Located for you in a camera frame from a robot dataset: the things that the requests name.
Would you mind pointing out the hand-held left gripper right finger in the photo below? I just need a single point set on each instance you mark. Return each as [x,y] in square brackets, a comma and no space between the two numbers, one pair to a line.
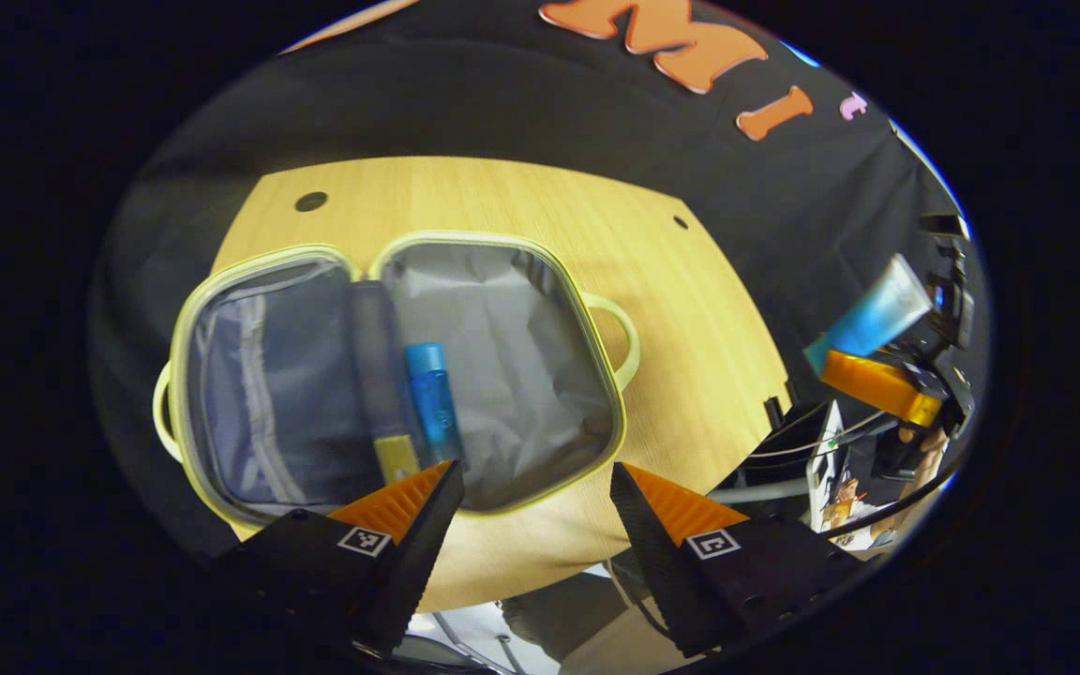
[648,553]

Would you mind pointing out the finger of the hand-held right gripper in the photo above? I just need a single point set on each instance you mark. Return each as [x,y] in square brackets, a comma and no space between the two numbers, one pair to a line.
[877,386]

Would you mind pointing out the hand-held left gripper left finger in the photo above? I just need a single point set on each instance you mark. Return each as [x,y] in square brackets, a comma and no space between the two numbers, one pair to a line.
[423,553]

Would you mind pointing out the blue white skin care tube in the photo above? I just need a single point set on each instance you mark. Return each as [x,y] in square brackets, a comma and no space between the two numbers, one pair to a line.
[877,314]

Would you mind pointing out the blue skin care bottle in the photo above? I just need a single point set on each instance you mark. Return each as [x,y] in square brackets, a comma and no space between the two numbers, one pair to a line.
[434,403]

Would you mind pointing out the pale yellow small suitcase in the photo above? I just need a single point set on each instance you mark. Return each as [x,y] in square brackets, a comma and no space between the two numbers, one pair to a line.
[521,375]

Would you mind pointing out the colourful printed box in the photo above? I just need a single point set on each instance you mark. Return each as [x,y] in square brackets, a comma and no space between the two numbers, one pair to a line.
[842,487]

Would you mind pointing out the black backdrop cloth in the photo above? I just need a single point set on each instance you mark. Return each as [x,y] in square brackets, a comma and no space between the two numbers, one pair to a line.
[521,103]

